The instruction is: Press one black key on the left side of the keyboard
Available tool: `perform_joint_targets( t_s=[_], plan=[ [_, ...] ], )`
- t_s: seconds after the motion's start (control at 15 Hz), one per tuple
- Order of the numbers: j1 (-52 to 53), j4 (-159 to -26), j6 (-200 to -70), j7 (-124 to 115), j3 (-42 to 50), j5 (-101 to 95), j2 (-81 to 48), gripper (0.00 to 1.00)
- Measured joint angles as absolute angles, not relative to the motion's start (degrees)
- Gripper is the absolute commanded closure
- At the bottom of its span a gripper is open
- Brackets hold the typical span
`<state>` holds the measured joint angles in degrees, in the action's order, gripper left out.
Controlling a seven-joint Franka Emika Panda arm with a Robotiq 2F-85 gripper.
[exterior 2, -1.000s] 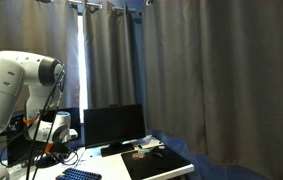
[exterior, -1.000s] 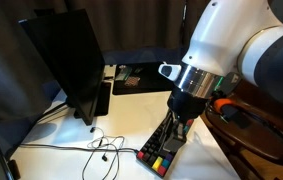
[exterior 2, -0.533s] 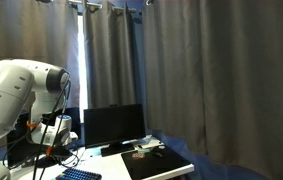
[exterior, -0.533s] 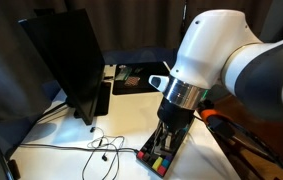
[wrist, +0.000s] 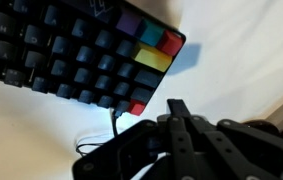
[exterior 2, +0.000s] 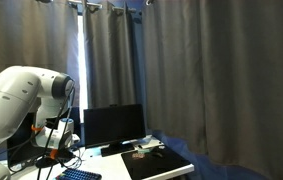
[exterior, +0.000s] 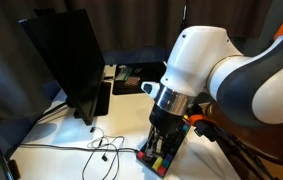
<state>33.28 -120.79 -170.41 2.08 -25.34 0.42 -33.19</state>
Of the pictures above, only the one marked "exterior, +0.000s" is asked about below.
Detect small black computer monitor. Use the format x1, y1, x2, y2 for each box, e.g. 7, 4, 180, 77
18, 8, 113, 127

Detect keyboard with colourful keys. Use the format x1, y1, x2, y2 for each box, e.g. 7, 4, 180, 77
136, 119, 192, 177

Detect wide black computer monitor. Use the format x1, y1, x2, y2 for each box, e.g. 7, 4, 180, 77
0, 13, 61, 123

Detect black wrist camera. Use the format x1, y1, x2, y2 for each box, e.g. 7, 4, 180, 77
193, 120, 219, 143

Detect brown wooden furniture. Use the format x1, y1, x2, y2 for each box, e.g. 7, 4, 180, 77
204, 101, 283, 180

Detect checkered small flat item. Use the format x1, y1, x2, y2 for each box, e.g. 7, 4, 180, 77
124, 76, 141, 88

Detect orange cable clip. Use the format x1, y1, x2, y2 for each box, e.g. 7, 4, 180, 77
188, 113, 217, 126

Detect teal small packet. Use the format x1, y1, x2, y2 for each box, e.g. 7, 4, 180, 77
115, 65, 133, 81

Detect white earphones with wire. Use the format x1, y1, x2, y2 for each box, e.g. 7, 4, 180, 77
81, 125, 126, 180

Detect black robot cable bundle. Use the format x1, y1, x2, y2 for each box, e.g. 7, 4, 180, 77
185, 104, 283, 180

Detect wide curtain panel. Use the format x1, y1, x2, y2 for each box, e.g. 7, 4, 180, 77
64, 0, 273, 53

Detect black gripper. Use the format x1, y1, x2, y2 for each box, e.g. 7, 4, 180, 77
146, 105, 191, 158

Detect black desk mat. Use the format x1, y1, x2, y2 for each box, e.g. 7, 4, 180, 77
112, 62, 167, 96

